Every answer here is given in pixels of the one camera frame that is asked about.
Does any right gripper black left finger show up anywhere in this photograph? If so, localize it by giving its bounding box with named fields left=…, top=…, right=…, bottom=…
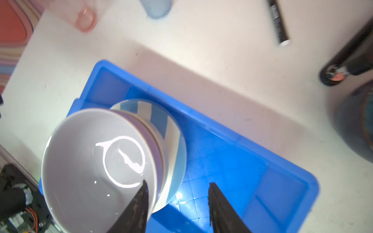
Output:
left=107, top=180, right=149, bottom=233

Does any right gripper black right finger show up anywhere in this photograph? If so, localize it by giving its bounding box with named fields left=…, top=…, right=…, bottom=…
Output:
left=208, top=183, right=252, bottom=233

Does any blue plastic bin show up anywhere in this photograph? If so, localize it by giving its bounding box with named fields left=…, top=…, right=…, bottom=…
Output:
left=68, top=61, right=319, bottom=233

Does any grey ceramic bowl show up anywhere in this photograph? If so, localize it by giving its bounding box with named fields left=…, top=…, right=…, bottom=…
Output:
left=41, top=108, right=166, bottom=233

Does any dark teal bowl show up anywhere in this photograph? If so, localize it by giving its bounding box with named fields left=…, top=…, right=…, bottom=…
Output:
left=327, top=80, right=373, bottom=163

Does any black marker near bowls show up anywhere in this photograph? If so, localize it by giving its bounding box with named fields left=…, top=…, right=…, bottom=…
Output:
left=267, top=0, right=290, bottom=47

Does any black flashlight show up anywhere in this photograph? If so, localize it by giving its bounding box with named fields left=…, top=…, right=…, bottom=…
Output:
left=319, top=18, right=373, bottom=86

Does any blue frosted plastic cup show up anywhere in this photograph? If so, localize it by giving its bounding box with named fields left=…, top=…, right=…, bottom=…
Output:
left=140, top=0, right=173, bottom=19

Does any pink translucent plastic cup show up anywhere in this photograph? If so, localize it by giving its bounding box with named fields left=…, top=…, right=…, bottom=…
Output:
left=37, top=0, right=113, bottom=33

